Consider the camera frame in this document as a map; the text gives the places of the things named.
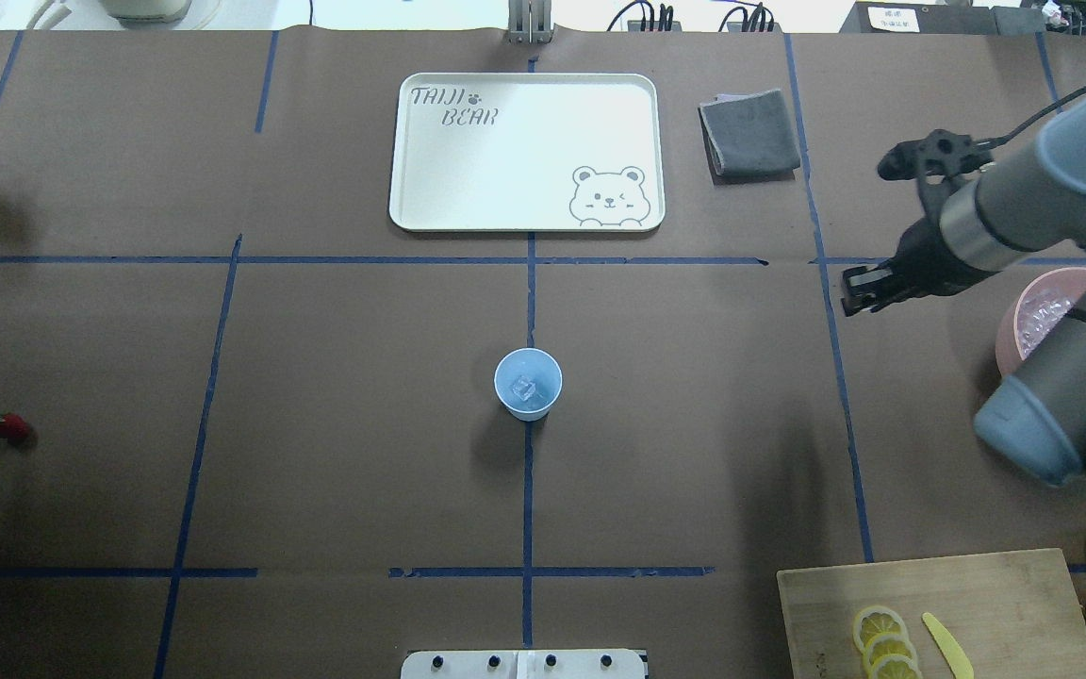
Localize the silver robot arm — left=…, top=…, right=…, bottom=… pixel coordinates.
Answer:
left=841, top=87, right=1086, bottom=487

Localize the cream bear tray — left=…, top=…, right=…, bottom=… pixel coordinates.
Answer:
left=388, top=73, right=666, bottom=232

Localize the black box with label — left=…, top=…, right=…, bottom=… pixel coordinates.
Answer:
left=839, top=1, right=1046, bottom=36

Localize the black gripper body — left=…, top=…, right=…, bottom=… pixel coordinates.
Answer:
left=886, top=218, right=987, bottom=298

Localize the grey folded cloth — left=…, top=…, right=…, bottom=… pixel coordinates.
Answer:
left=698, top=89, right=801, bottom=180

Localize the clear ice cubes pile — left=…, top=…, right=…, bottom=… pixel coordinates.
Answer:
left=1012, top=282, right=1081, bottom=359

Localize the light blue plastic cup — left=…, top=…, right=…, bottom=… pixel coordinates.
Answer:
left=494, top=348, right=564, bottom=422

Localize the black camera cable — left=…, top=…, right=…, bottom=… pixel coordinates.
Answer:
left=986, top=60, right=1086, bottom=148

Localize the clear ice cube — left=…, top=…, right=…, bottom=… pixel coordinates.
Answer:
left=509, top=375, right=548, bottom=411

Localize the wooden cutting board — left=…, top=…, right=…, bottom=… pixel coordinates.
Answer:
left=776, top=549, right=1086, bottom=678

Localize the yellow plastic knife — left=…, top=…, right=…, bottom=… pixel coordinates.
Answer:
left=921, top=611, right=977, bottom=679

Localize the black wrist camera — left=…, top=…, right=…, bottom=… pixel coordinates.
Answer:
left=877, top=129, right=996, bottom=223

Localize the aluminium frame post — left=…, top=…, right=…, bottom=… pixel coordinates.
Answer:
left=505, top=0, right=554, bottom=45

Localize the red strawberry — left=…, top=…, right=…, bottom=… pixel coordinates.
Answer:
left=0, top=413, right=33, bottom=447

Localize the pink bowl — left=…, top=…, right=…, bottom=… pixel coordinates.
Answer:
left=995, top=267, right=1086, bottom=377

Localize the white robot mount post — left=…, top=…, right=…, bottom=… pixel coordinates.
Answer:
left=400, top=647, right=651, bottom=678

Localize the lemon slices row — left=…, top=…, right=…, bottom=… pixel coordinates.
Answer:
left=850, top=604, right=924, bottom=678

